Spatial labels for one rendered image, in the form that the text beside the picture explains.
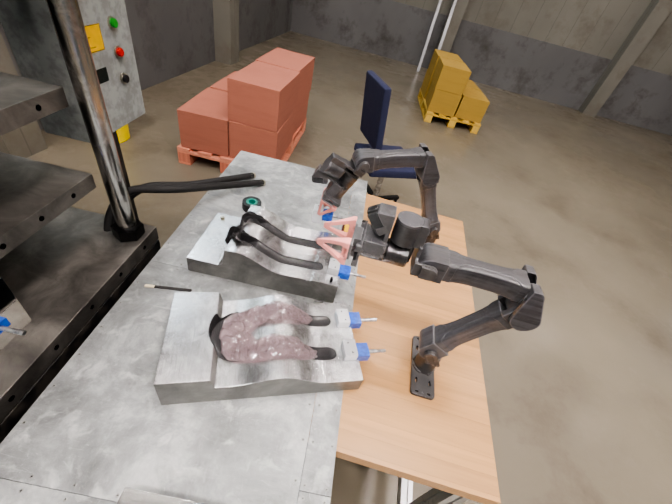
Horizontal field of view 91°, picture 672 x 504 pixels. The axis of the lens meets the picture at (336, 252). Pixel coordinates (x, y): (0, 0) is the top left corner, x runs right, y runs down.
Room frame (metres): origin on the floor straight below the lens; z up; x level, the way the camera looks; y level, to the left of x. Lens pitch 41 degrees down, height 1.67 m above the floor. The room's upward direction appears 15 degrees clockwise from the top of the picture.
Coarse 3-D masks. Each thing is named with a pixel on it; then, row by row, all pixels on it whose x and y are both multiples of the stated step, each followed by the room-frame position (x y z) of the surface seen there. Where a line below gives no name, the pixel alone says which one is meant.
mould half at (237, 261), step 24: (216, 216) 0.94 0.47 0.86; (264, 216) 0.93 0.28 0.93; (216, 240) 0.82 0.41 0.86; (264, 240) 0.82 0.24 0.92; (192, 264) 0.71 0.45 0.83; (216, 264) 0.71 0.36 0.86; (240, 264) 0.71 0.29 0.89; (264, 264) 0.73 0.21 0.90; (288, 288) 0.72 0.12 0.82; (312, 288) 0.73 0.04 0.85; (336, 288) 0.73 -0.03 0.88
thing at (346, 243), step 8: (360, 232) 0.59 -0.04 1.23; (320, 240) 0.56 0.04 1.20; (328, 240) 0.56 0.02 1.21; (336, 240) 0.55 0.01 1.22; (344, 240) 0.55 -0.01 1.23; (352, 240) 0.55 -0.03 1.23; (360, 240) 0.56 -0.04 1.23; (328, 248) 0.56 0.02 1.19; (344, 248) 0.55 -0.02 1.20; (336, 256) 0.55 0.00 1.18; (344, 256) 0.54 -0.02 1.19
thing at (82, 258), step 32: (64, 224) 0.78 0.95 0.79; (96, 224) 0.81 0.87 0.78; (32, 256) 0.61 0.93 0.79; (64, 256) 0.64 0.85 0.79; (96, 256) 0.68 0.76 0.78; (128, 256) 0.71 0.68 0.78; (32, 288) 0.51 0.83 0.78; (64, 288) 0.53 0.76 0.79; (96, 288) 0.56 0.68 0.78; (32, 320) 0.41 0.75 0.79; (64, 320) 0.44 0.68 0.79; (0, 352) 0.31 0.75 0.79; (32, 352) 0.33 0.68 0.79; (0, 384) 0.25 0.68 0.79; (32, 384) 0.28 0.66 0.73; (0, 416) 0.20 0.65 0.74
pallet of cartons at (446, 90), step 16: (432, 64) 6.33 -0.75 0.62; (448, 64) 5.58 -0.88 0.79; (464, 64) 5.92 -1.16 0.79; (432, 80) 5.91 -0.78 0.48; (448, 80) 5.46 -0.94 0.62; (464, 80) 5.46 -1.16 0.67; (432, 96) 5.47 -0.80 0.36; (448, 96) 5.46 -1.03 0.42; (464, 96) 5.49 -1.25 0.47; (480, 96) 5.72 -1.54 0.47; (432, 112) 5.43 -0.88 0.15; (448, 112) 5.46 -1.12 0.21; (464, 112) 5.50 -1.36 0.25; (480, 112) 5.51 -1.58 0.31
